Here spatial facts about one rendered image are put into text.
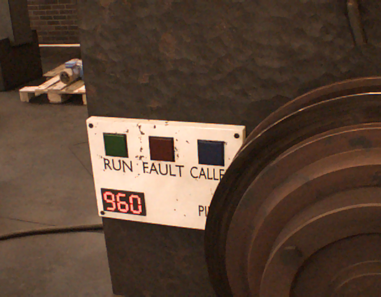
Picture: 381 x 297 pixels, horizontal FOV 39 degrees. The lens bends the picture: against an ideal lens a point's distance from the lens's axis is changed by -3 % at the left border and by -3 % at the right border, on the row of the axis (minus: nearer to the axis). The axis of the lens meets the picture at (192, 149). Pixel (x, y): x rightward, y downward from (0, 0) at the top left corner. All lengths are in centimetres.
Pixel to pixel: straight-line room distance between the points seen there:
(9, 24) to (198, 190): 517
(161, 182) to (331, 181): 35
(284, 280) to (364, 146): 18
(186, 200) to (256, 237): 23
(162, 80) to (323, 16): 26
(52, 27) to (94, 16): 721
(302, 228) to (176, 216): 35
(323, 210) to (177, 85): 34
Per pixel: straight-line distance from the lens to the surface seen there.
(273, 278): 65
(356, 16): 74
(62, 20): 797
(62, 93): 527
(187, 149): 85
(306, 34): 77
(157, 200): 91
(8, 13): 592
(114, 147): 89
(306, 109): 64
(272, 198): 67
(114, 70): 87
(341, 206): 60
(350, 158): 63
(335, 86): 70
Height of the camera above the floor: 153
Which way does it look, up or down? 23 degrees down
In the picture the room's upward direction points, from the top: 3 degrees counter-clockwise
